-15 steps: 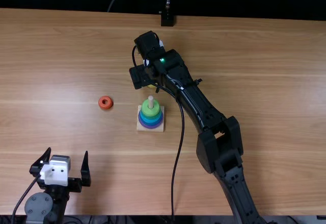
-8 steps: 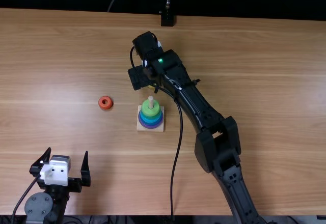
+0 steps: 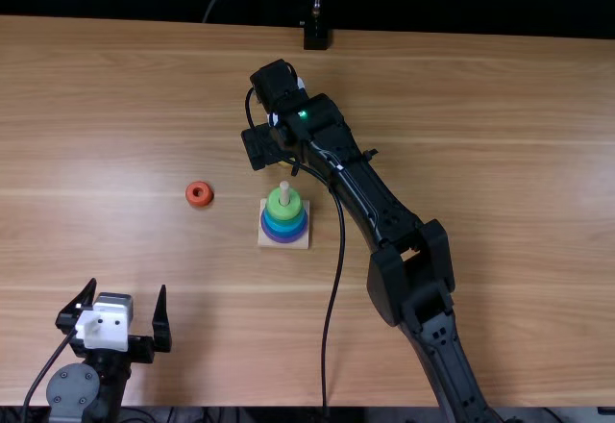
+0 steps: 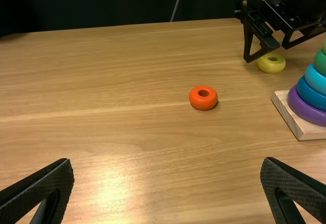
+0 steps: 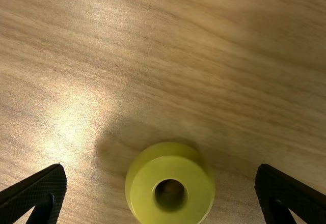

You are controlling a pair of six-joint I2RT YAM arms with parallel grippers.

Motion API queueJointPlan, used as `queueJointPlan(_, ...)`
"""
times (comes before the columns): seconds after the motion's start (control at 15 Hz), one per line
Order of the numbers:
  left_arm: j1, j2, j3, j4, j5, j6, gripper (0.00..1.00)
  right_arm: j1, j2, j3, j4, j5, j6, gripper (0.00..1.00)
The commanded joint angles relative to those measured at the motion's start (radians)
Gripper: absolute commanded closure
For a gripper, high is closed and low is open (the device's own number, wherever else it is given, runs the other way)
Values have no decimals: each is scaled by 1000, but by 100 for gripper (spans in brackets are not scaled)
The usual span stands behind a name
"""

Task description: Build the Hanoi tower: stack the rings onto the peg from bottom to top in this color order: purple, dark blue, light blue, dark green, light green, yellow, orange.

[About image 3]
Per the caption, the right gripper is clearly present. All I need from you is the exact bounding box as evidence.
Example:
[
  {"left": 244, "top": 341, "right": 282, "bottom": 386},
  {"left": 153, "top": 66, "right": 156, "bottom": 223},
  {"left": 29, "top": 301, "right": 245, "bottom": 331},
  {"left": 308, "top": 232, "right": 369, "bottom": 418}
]
[{"left": 240, "top": 59, "right": 300, "bottom": 172}]

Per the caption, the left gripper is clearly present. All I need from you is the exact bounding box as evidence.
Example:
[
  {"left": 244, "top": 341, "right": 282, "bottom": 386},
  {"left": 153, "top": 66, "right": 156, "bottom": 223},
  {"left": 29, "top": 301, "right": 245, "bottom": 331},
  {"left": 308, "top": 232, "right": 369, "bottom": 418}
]
[{"left": 56, "top": 277, "right": 173, "bottom": 364}]

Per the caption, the wooden peg base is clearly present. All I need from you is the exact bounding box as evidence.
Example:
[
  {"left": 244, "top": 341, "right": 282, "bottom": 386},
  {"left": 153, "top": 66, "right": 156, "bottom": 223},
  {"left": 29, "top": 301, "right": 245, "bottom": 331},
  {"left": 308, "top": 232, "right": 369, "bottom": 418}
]
[{"left": 257, "top": 180, "right": 313, "bottom": 252}]

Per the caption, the black clamp stand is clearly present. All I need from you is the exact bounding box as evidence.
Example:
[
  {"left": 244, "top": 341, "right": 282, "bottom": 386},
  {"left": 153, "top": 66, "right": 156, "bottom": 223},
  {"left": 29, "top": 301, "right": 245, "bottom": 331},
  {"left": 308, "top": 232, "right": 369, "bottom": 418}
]
[{"left": 292, "top": 0, "right": 333, "bottom": 51}]

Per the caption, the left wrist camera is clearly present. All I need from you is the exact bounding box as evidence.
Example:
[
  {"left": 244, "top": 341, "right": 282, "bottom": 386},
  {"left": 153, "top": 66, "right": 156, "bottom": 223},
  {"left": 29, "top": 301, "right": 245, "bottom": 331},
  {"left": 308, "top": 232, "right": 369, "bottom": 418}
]
[{"left": 75, "top": 291, "right": 135, "bottom": 353}]

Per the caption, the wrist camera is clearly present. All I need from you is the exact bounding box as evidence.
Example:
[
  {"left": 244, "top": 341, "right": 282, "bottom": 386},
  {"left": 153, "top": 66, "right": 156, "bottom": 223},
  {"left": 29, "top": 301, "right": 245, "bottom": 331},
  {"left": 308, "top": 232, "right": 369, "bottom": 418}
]
[
  {"left": 266, "top": 75, "right": 308, "bottom": 129},
  {"left": 75, "top": 291, "right": 135, "bottom": 353}
]

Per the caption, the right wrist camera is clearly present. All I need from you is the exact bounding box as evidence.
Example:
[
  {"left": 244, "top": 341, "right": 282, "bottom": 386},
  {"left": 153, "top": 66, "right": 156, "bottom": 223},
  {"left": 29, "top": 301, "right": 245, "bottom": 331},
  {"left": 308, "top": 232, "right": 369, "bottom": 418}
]
[{"left": 266, "top": 75, "right": 308, "bottom": 129}]

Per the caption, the light green ring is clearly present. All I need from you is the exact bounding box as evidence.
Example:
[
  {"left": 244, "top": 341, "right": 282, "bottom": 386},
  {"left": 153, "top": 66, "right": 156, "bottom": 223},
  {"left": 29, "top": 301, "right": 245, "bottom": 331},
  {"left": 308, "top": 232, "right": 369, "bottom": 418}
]
[{"left": 266, "top": 187, "right": 304, "bottom": 220}]

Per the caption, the black cable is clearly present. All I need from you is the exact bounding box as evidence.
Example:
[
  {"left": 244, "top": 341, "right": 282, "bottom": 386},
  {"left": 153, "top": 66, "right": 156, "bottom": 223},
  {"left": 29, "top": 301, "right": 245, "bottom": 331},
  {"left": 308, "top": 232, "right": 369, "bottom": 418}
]
[
  {"left": 244, "top": 87, "right": 347, "bottom": 410},
  {"left": 19, "top": 327, "right": 79, "bottom": 423}
]

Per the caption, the dark green ring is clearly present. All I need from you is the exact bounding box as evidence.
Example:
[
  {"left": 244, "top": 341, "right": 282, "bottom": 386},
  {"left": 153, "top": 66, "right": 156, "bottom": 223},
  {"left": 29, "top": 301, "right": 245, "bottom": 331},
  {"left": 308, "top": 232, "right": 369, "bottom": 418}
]
[{"left": 264, "top": 196, "right": 306, "bottom": 227}]

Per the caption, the light blue ring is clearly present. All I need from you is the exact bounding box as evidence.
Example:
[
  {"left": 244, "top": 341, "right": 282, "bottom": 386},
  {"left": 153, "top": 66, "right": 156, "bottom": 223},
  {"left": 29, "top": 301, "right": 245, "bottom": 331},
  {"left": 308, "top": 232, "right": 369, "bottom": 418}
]
[{"left": 261, "top": 204, "right": 307, "bottom": 235}]

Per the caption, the orange ring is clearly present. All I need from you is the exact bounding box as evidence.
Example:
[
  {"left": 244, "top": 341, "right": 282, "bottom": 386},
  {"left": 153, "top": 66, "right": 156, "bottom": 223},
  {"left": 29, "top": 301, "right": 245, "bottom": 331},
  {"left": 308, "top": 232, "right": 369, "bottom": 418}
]
[{"left": 184, "top": 181, "right": 215, "bottom": 209}]

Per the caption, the dark blue ring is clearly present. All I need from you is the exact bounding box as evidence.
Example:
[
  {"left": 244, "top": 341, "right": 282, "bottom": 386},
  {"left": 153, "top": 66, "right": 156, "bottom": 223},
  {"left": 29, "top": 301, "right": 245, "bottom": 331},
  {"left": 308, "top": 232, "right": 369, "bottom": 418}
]
[{"left": 260, "top": 211, "right": 308, "bottom": 240}]

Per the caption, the purple ring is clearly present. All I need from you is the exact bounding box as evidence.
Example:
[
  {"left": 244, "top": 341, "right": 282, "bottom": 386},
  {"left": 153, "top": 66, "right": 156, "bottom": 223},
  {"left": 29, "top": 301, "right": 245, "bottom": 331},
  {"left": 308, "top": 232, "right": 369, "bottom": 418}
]
[{"left": 259, "top": 218, "right": 308, "bottom": 246}]

